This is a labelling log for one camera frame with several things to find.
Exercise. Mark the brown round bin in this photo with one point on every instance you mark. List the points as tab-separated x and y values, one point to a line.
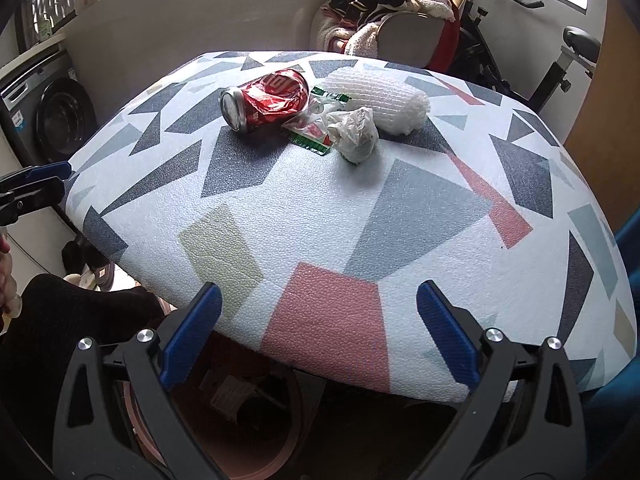
250	440

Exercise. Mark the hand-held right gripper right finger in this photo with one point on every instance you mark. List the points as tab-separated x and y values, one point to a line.
447	332

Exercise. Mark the lattice window guard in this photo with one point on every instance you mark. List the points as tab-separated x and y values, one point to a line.
45	5

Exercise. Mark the dark fuzzy slipper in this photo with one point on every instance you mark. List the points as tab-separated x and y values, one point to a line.
80	255

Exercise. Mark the red cloth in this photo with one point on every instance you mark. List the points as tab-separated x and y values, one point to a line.
450	45

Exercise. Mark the patterned folding table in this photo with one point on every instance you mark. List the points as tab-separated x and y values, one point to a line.
320	220

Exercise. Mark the brown wooden door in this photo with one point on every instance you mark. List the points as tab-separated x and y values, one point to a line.
610	125

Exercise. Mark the person's left hand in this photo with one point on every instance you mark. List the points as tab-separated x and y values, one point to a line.
4	275

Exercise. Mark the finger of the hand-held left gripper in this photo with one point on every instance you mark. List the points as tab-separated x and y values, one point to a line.
35	195
47	171

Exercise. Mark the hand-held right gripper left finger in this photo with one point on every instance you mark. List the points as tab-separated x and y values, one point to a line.
192	332

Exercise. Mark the white chair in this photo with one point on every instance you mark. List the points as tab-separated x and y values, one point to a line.
410	35

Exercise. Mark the person's leg in black pants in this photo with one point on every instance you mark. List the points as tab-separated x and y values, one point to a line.
65	320

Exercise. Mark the white crumpled plastic bag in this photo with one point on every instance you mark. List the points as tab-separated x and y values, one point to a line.
355	135

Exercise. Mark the beige slipper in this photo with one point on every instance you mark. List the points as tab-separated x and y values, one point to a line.
95	278

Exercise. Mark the black exercise bike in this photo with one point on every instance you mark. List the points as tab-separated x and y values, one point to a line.
580	42

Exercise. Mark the white foam fruit net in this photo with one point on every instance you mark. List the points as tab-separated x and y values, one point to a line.
380	95

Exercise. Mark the green red snack wrapper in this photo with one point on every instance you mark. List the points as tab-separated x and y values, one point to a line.
307	135

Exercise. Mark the crushed red drink can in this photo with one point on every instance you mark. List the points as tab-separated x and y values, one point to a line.
270	100

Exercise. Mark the grey washing machine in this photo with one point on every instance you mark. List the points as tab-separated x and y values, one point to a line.
60	115

